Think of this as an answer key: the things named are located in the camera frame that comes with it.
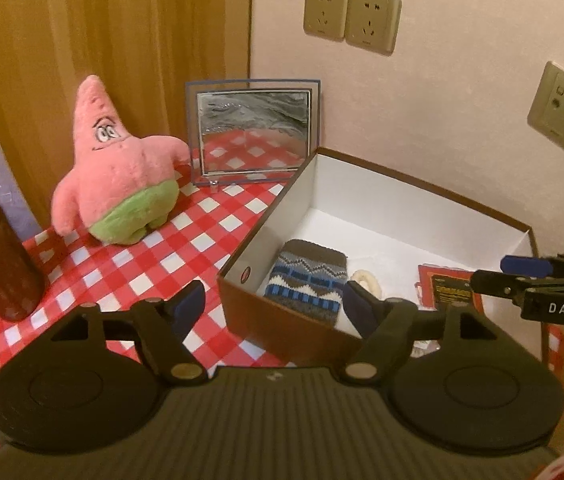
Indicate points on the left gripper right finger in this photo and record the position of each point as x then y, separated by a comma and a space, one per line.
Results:
386, 330

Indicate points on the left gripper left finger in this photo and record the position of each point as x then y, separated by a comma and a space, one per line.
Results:
161, 326

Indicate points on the red black card packet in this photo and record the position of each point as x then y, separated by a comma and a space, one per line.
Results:
439, 288

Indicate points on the red checkered tablecloth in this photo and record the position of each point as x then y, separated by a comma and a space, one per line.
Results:
195, 242

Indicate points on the pink Patrick star plush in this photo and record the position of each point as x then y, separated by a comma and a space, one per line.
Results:
120, 186

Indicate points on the cream scrunchie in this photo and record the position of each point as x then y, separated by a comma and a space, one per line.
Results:
367, 280

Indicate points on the double wall socket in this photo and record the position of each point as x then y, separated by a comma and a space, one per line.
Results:
367, 24

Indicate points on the single wall socket plate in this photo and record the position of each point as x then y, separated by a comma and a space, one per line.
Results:
546, 114

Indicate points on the orange curtain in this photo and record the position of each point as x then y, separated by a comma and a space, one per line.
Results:
145, 51

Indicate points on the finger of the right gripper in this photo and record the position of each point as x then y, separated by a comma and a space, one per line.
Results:
535, 267
514, 287

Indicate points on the brown cardboard box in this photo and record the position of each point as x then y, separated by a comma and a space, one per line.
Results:
385, 222

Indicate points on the framed sand picture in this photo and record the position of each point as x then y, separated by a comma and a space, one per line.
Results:
251, 130

